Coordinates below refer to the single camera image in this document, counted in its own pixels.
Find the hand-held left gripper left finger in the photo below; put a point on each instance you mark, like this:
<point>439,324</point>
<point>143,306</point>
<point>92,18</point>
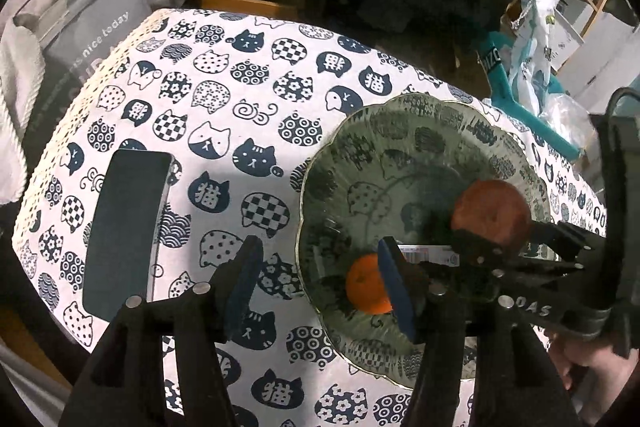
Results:
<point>244,282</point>

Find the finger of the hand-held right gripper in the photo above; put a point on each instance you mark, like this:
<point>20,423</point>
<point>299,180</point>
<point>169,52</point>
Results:
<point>565,237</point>
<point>500,274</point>

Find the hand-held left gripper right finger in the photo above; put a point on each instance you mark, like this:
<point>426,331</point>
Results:
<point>398,294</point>

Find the small orange mandarin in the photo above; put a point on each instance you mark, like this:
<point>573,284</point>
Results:
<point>365,284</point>

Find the red apple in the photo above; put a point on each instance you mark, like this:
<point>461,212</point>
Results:
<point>492,214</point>

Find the clear glass bowl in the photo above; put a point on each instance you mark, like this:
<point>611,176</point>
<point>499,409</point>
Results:
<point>395,187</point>

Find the person's right hand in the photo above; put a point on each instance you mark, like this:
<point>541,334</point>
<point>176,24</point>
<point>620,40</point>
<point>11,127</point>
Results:
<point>575,369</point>

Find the clear plastic bag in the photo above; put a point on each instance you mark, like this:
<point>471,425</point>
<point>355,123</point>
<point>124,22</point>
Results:
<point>565,117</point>

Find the black smartphone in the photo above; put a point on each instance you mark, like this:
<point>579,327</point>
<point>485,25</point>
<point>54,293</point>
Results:
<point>125,232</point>

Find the teal cardboard box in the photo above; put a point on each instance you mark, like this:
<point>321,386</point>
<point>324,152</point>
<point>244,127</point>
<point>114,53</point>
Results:
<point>505,72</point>

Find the cat print tablecloth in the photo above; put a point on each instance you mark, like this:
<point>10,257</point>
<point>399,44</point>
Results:
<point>225,107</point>

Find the white printed plastic bag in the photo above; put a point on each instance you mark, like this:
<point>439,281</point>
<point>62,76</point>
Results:
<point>537,37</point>

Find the wooden chair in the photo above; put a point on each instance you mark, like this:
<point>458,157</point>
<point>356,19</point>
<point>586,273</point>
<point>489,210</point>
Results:
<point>250,4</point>

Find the dark grey tote bag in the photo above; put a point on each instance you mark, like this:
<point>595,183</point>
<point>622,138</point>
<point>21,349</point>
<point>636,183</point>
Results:
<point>80,42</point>

